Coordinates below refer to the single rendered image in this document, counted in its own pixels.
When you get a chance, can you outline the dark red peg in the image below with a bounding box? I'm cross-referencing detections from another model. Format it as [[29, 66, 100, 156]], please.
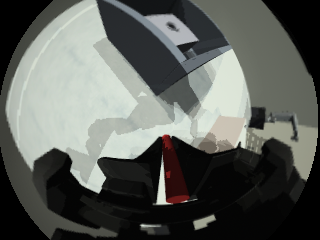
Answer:
[[163, 135, 189, 204]]

